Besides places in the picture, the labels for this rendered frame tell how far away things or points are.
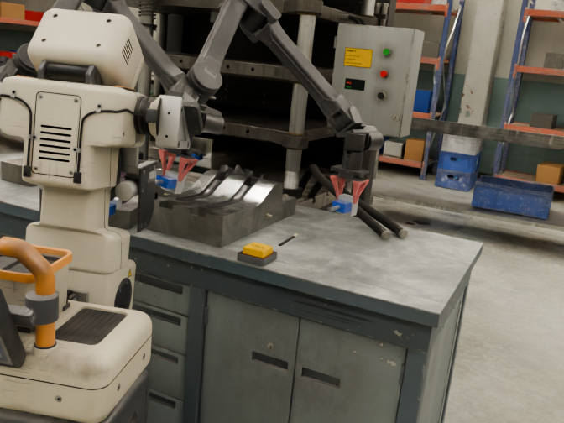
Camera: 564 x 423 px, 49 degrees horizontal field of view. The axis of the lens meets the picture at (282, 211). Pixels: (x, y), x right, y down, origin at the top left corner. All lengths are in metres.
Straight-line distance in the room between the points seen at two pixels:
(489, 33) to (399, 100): 5.66
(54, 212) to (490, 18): 6.97
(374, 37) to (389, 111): 0.28
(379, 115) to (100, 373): 1.60
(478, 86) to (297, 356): 6.54
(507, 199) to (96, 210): 4.25
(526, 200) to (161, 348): 3.89
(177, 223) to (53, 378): 0.77
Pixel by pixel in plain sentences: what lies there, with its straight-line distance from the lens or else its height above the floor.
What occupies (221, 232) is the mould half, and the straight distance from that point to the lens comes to 1.71.
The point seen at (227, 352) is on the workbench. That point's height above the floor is 0.50.
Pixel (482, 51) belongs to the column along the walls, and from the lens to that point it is 7.99.
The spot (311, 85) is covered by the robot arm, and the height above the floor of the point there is 1.26.
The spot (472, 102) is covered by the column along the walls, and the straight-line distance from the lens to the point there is 7.99.
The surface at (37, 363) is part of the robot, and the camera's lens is 1.15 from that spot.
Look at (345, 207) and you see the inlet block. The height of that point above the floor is 0.93.
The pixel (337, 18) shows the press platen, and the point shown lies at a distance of 2.76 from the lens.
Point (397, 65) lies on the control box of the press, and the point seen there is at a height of 1.33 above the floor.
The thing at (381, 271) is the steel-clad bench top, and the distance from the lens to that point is 1.68.
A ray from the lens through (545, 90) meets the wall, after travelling 8.17.
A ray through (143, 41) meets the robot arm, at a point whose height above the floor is 1.33.
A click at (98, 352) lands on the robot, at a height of 0.81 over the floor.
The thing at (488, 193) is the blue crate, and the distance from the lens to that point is 5.33.
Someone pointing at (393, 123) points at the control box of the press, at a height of 1.12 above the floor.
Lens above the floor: 1.34
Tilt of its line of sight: 14 degrees down
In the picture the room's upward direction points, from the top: 6 degrees clockwise
